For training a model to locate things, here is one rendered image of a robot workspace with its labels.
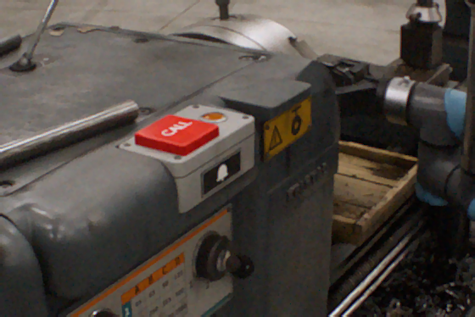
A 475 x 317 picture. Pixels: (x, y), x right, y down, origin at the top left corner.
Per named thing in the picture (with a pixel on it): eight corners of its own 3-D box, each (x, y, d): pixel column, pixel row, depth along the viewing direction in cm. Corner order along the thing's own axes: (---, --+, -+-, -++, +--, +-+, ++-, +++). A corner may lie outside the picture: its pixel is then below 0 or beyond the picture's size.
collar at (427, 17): (434, 25, 184) (435, 12, 183) (399, 19, 188) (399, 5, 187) (447, 18, 190) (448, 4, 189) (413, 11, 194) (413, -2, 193)
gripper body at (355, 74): (338, 97, 167) (400, 111, 161) (315, 111, 161) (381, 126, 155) (339, 55, 164) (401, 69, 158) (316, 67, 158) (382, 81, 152)
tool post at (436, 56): (429, 72, 188) (431, 25, 184) (397, 65, 192) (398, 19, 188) (441, 63, 194) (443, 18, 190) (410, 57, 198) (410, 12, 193)
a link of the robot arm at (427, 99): (463, 152, 147) (466, 102, 144) (403, 137, 153) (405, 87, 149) (477, 136, 153) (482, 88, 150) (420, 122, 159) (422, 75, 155)
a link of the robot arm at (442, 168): (439, 219, 150) (445, 157, 145) (405, 192, 159) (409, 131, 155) (476, 210, 153) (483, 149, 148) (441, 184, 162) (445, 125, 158)
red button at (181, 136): (184, 165, 91) (184, 145, 90) (133, 152, 94) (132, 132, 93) (220, 143, 95) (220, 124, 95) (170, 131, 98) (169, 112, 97)
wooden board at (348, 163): (360, 247, 155) (362, 225, 153) (175, 197, 172) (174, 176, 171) (426, 180, 178) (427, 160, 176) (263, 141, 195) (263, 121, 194)
